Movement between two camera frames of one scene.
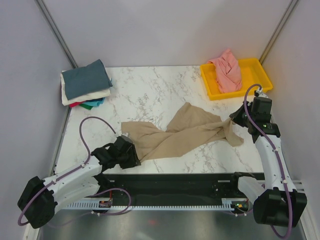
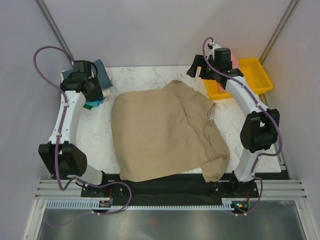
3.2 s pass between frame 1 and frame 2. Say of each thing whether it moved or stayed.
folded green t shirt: stayed
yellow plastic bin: stayed
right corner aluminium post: stayed
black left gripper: moved
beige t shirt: moved
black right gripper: moved
